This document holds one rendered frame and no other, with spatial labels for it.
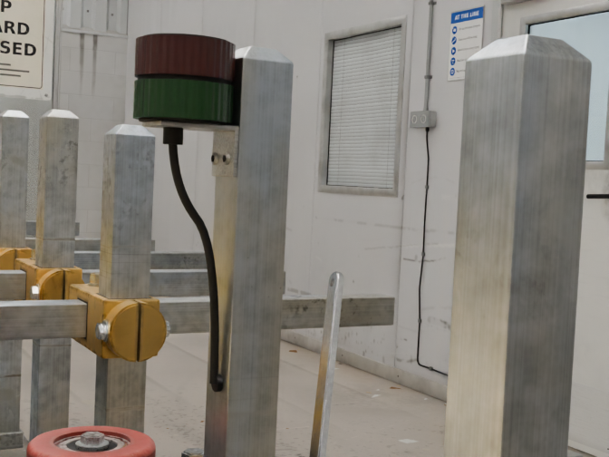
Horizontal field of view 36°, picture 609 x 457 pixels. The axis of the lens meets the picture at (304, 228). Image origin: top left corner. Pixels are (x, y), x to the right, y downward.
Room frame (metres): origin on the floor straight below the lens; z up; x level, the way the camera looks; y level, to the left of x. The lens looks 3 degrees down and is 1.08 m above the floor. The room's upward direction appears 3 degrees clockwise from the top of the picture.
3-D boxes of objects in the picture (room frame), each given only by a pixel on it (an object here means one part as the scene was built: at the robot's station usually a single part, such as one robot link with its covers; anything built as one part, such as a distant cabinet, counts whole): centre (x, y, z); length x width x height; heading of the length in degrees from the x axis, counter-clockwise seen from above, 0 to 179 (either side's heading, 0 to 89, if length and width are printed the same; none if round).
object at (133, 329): (0.83, 0.17, 0.95); 0.14 x 0.06 x 0.05; 29
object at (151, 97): (0.57, 0.08, 1.12); 0.06 x 0.06 x 0.02
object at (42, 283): (1.05, 0.29, 0.95); 0.14 x 0.06 x 0.05; 29
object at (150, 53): (0.57, 0.08, 1.15); 0.06 x 0.06 x 0.02
